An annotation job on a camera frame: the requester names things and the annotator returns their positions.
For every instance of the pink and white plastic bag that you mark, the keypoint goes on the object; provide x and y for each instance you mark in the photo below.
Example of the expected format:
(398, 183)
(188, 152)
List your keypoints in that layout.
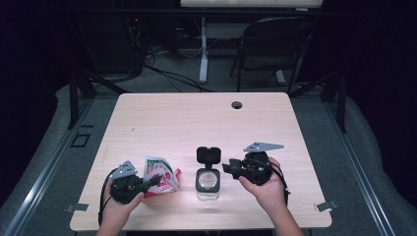
(162, 173)

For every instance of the person's right hand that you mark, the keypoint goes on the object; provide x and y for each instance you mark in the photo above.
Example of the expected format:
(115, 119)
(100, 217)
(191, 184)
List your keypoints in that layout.
(270, 196)

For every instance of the aluminium floor rail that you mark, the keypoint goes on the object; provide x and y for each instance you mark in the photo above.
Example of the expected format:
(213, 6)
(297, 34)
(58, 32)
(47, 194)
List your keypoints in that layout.
(367, 196)
(39, 193)

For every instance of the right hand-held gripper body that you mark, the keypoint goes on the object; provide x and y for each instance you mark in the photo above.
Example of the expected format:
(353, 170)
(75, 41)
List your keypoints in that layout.
(257, 168)

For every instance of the glass jar with black lid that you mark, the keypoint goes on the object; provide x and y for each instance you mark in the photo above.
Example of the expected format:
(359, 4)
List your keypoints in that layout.
(208, 180)

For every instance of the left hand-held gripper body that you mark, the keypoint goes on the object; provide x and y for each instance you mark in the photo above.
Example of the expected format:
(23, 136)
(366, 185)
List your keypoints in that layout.
(126, 190)

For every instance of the person's left hand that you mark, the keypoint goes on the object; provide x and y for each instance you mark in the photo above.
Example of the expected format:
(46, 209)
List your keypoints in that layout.
(119, 213)

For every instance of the black metal stand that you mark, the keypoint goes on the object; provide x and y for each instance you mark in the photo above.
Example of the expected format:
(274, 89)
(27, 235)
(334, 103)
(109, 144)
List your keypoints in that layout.
(73, 98)
(342, 105)

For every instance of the black computer case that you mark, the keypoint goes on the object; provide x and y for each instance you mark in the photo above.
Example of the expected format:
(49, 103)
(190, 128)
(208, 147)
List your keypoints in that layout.
(108, 46)

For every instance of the white desk leg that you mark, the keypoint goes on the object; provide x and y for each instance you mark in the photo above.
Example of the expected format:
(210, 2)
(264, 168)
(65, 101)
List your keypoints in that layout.
(204, 65)

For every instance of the white desk foot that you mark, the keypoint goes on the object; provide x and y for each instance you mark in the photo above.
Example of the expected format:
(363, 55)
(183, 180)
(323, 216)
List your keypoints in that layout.
(280, 77)

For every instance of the black folding chair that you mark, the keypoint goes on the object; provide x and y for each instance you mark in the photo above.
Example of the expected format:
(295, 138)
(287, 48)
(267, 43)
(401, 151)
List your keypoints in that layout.
(278, 36)

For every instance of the grey tape tab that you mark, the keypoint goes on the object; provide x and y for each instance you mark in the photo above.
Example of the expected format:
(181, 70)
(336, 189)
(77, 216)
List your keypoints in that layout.
(326, 206)
(77, 207)

